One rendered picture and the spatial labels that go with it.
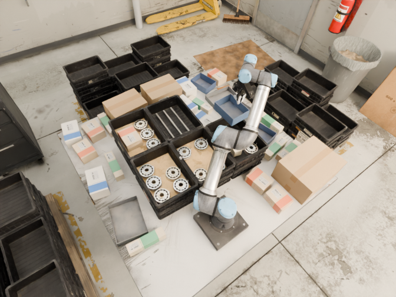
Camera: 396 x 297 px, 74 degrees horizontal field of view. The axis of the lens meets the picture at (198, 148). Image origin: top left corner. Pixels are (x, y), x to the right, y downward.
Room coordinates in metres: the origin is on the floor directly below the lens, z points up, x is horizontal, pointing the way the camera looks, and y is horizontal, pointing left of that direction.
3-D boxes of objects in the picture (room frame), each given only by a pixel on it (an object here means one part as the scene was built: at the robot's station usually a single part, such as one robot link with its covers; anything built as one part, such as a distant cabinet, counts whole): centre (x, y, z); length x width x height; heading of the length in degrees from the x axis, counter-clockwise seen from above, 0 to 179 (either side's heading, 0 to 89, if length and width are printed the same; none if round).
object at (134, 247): (0.48, 0.28, 0.73); 0.24 x 0.06 x 0.06; 124
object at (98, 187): (0.85, 0.68, 0.75); 0.20 x 0.12 x 0.09; 27
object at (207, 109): (1.72, 0.01, 0.73); 0.24 x 0.06 x 0.06; 54
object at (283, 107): (2.08, -0.91, 0.31); 0.40 x 0.30 x 0.34; 39
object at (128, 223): (0.61, 0.42, 0.73); 0.27 x 0.20 x 0.05; 27
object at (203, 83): (2.02, 0.00, 0.74); 0.20 x 0.15 x 0.07; 53
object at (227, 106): (1.31, -0.21, 1.11); 0.20 x 0.15 x 0.07; 40
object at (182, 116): (1.37, 0.21, 0.87); 0.40 x 0.30 x 0.11; 36
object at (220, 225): (0.66, -0.20, 0.80); 0.15 x 0.15 x 0.10
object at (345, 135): (2.03, -1.47, 0.26); 0.40 x 0.30 x 0.23; 39
